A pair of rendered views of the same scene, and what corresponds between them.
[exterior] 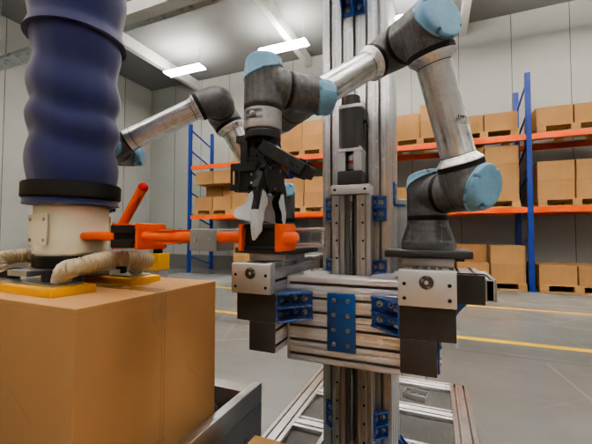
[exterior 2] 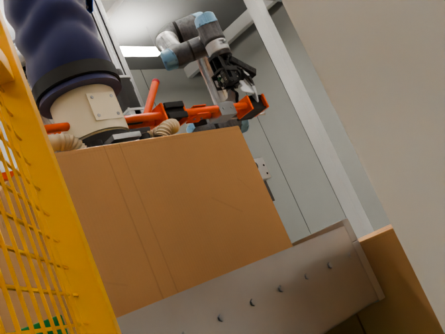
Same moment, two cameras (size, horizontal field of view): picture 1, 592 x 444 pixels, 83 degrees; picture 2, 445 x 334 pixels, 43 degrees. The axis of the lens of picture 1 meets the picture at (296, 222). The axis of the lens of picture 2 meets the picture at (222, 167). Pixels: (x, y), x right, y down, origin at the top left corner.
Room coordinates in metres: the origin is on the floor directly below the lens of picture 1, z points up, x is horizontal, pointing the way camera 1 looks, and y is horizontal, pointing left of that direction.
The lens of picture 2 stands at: (0.16, 1.80, 0.57)
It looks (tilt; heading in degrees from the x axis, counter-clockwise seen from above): 11 degrees up; 290
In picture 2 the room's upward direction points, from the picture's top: 24 degrees counter-clockwise
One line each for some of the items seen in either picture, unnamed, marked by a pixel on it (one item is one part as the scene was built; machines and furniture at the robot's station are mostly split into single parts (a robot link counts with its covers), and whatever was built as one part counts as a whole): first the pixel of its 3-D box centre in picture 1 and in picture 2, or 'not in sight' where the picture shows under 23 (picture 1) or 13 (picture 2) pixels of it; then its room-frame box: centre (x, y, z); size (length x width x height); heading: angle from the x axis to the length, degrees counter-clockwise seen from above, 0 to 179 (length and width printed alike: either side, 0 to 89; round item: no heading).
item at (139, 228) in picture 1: (139, 236); (167, 117); (0.79, 0.37, 1.08); 0.10 x 0.08 x 0.06; 155
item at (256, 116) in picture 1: (262, 123); (218, 49); (0.66, 0.07, 1.30); 0.08 x 0.08 x 0.05
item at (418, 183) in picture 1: (428, 193); (203, 133); (1.00, -0.40, 1.20); 0.13 x 0.12 x 0.14; 24
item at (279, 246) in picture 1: (267, 237); (251, 106); (0.64, 0.05, 1.08); 0.08 x 0.07 x 0.05; 65
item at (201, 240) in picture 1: (212, 240); (221, 112); (0.70, 0.17, 1.07); 0.07 x 0.07 x 0.04; 65
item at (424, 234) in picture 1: (427, 232); not in sight; (1.01, -0.39, 1.09); 0.15 x 0.15 x 0.10
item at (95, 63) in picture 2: (74, 192); (76, 88); (0.90, 0.59, 1.19); 0.23 x 0.23 x 0.04
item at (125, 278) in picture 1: (104, 271); not in sight; (0.98, 0.56, 0.97); 0.34 x 0.10 x 0.05; 65
